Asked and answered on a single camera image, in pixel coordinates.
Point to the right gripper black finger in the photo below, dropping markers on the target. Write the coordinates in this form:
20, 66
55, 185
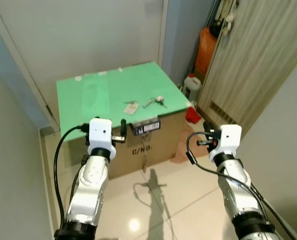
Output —
208, 126

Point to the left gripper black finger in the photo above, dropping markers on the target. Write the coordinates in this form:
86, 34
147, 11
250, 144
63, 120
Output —
123, 127

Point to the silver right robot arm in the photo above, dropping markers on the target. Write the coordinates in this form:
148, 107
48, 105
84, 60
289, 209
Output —
238, 195

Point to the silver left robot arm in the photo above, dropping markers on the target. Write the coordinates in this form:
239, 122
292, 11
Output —
91, 190

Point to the red cloth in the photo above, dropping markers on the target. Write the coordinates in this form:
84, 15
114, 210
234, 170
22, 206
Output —
193, 116

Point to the key with grey card tag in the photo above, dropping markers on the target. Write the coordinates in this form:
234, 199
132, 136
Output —
131, 108

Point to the black printed product box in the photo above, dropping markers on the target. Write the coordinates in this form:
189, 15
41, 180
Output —
146, 127

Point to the brown floor mat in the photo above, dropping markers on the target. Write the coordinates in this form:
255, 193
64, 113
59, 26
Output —
183, 150

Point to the white plastic jug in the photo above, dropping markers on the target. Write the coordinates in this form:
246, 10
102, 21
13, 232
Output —
191, 86

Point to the wood grain door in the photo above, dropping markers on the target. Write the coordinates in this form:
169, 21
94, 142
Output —
253, 65

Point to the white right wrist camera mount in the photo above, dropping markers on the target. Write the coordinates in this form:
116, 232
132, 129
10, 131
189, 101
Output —
227, 140

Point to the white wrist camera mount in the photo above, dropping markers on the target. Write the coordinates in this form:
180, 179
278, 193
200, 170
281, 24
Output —
99, 132
227, 140

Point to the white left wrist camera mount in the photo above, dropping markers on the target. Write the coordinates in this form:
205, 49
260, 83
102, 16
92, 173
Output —
99, 132

